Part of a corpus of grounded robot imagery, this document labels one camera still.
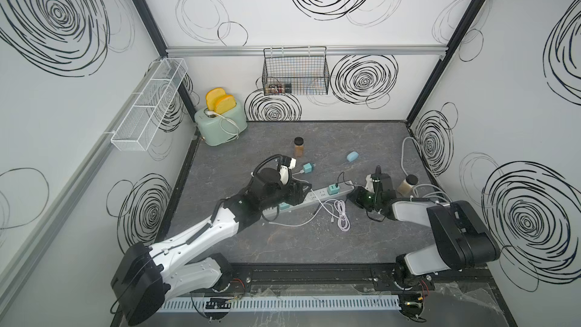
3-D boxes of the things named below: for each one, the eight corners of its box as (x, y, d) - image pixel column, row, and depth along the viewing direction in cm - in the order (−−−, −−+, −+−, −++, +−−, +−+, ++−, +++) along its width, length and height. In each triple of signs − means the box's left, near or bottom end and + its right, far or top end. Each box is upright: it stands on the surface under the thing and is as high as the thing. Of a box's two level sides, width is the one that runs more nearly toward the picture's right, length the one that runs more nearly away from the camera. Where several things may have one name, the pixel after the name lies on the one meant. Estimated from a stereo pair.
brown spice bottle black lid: (296, 158, 107) (296, 145, 100) (293, 150, 110) (293, 137, 103) (304, 156, 108) (305, 143, 100) (301, 148, 111) (301, 135, 103)
